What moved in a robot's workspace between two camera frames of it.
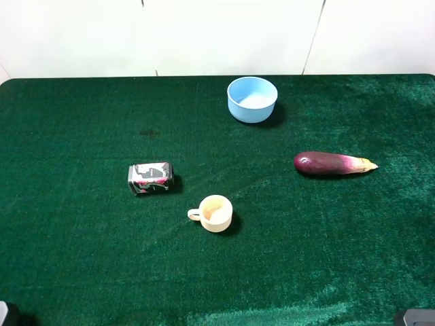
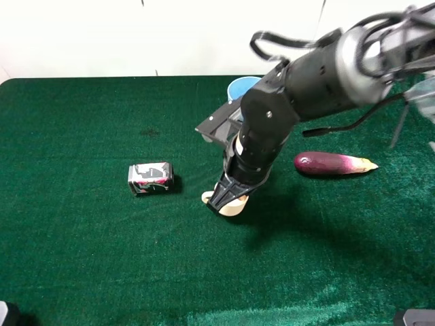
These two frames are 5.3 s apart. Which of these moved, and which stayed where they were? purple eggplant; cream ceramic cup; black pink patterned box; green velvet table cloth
Moved: cream ceramic cup
Stayed: black pink patterned box; purple eggplant; green velvet table cloth
